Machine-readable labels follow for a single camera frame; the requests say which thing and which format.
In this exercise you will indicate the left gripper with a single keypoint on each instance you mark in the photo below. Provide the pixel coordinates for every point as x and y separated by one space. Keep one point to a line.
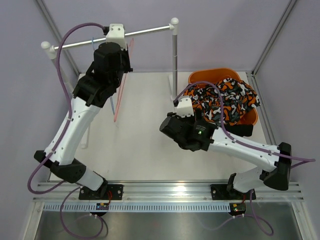
125 53

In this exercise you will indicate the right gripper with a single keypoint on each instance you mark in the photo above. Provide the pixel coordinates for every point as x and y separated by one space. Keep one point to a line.
191 118

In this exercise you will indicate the pink wire hanger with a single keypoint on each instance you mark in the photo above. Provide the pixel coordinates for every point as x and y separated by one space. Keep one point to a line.
121 88

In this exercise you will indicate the blue wire hanger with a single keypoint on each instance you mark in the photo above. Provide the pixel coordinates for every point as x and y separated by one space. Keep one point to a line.
111 98

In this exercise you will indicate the black shorts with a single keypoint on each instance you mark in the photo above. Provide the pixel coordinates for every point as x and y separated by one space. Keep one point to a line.
241 130

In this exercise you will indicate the orange camouflage shorts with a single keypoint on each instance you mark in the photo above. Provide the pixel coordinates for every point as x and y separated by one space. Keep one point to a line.
238 99

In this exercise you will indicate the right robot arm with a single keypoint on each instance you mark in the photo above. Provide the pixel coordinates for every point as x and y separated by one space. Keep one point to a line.
272 162

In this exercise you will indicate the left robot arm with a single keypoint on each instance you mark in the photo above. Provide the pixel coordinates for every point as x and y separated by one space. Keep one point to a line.
63 163

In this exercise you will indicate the silver clothes rack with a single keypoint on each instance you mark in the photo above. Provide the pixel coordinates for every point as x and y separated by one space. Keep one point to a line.
150 31

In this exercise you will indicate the orange plastic basket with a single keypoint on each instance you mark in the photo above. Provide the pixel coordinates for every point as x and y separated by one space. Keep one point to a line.
215 75

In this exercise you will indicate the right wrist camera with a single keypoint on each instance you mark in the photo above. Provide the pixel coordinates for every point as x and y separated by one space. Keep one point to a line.
183 108

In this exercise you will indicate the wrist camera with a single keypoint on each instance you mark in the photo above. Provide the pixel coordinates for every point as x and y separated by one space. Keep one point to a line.
115 33
183 108

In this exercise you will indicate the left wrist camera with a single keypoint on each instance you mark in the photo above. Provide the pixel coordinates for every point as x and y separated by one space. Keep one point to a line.
115 33

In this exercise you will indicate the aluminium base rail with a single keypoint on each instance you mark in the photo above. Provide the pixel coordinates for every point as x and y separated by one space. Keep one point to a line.
197 191

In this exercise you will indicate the white slotted cable duct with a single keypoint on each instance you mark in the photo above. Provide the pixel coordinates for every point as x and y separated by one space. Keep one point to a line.
136 207

